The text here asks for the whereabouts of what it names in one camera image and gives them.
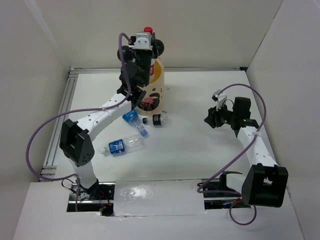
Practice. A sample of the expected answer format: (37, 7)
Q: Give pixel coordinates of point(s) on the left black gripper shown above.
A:
(135, 51)

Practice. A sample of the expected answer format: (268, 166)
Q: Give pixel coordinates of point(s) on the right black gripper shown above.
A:
(213, 113)

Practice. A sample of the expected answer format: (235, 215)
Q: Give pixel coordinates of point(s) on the red label red-cap bottle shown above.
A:
(149, 29)

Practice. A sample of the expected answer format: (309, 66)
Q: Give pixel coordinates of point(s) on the light-blue label bottle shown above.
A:
(133, 119)

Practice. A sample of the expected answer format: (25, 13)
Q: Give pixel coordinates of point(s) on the black label small bottle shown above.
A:
(158, 120)

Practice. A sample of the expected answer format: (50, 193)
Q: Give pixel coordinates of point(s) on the dark-blue label bottle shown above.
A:
(123, 146)

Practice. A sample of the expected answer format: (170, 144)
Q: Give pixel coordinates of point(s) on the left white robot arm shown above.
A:
(76, 138)

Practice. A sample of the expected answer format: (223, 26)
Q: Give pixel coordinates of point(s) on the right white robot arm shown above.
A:
(266, 181)

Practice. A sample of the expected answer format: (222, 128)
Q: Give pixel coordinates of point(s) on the cream panda-ear bin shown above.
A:
(149, 100)

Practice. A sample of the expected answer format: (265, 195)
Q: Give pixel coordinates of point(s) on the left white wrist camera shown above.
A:
(142, 41)

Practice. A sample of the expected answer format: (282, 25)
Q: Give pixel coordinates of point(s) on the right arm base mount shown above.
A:
(218, 195)

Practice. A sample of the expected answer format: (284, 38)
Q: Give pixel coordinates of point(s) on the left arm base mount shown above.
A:
(101, 202)

